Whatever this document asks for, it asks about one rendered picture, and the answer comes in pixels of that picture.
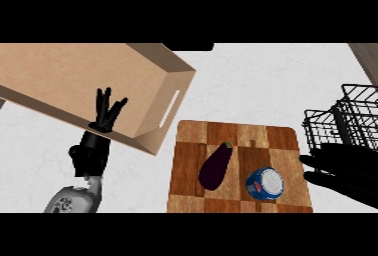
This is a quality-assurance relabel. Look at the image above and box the black wire tiered basket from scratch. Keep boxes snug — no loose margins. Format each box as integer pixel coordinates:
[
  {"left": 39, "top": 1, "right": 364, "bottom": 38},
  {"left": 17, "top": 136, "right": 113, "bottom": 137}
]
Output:
[{"left": 299, "top": 83, "right": 378, "bottom": 158}]

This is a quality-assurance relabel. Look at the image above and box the blue can with white end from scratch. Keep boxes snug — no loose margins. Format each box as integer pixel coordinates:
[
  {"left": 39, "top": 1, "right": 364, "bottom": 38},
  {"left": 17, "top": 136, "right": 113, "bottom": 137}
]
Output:
[{"left": 243, "top": 166, "right": 286, "bottom": 201}]

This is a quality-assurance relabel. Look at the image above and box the black appliance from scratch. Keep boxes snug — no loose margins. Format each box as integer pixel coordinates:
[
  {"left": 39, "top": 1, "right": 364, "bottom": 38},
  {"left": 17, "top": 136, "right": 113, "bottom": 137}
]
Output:
[{"left": 168, "top": 42, "right": 215, "bottom": 53}]

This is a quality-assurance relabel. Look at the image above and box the tan wooden open drawer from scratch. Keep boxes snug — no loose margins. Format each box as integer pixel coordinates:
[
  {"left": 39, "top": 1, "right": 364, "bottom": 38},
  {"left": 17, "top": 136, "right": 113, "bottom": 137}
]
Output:
[{"left": 0, "top": 42, "right": 197, "bottom": 157}]

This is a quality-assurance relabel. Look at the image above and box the dark purple eggplant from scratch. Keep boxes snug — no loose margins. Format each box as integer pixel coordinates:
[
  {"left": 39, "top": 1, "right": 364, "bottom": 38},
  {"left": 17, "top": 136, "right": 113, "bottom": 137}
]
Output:
[{"left": 196, "top": 139, "right": 237, "bottom": 192}]

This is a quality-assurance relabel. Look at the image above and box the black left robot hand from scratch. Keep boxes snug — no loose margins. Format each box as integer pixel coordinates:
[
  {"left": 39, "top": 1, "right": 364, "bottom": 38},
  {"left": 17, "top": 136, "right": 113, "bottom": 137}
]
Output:
[{"left": 67, "top": 86, "right": 129, "bottom": 178}]

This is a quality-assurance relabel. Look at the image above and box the grey-brown wooden cabinet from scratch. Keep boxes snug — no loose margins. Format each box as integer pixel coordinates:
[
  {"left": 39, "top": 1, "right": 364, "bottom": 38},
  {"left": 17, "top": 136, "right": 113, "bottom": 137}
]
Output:
[{"left": 345, "top": 42, "right": 378, "bottom": 87}]

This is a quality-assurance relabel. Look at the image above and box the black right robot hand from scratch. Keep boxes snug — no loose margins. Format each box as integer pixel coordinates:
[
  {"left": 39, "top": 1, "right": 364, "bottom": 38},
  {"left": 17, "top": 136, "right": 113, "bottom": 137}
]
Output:
[{"left": 298, "top": 142, "right": 378, "bottom": 211}]

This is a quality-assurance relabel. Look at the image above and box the checkered wooden cutting board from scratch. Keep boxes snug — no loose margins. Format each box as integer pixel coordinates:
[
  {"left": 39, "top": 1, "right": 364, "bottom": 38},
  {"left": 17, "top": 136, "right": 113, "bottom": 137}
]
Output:
[{"left": 165, "top": 119, "right": 314, "bottom": 214}]

